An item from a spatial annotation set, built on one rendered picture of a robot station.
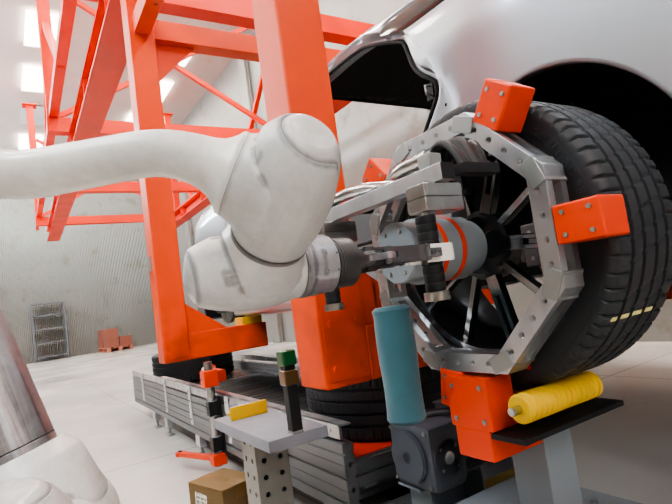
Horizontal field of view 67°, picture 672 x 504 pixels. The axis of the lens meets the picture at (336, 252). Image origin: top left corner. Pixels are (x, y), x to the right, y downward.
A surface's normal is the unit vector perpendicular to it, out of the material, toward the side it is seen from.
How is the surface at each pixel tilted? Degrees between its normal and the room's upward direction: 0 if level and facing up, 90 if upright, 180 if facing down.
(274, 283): 144
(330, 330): 90
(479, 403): 90
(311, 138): 63
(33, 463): 45
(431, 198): 90
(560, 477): 90
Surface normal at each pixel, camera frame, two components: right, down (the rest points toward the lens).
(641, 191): 0.49, -0.29
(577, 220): -0.84, 0.07
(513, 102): 0.51, 0.44
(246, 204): -0.24, 0.59
